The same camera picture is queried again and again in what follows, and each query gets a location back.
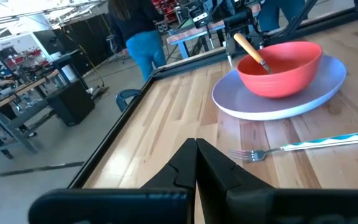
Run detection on fork with patterned handle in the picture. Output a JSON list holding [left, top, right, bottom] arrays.
[[228, 131, 358, 163]]

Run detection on black device with white label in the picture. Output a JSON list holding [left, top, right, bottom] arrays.
[[186, 1, 213, 29]]

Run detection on spoon with wooden handle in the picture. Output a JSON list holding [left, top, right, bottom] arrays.
[[233, 32, 273, 75]]

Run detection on red bowl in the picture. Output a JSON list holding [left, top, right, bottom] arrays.
[[236, 40, 324, 99]]

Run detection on lavender plate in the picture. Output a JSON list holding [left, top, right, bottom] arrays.
[[211, 54, 347, 121]]

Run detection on black aluminium table frame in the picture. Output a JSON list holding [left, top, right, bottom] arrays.
[[68, 0, 358, 190]]

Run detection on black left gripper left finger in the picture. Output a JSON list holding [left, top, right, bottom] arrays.
[[27, 138, 198, 224]]

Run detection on blue-framed table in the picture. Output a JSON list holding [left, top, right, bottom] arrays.
[[165, 20, 229, 60]]

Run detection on black cabinets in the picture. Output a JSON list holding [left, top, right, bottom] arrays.
[[32, 14, 114, 71]]

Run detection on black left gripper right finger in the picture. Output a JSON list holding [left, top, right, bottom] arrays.
[[196, 138, 358, 224]]

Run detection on black box on floor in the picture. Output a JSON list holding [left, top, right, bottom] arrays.
[[46, 80, 96, 127]]

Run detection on blue chair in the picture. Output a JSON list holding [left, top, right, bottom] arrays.
[[115, 88, 142, 113]]

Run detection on grey-framed wooden workbench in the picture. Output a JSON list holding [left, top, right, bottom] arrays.
[[0, 68, 63, 160]]

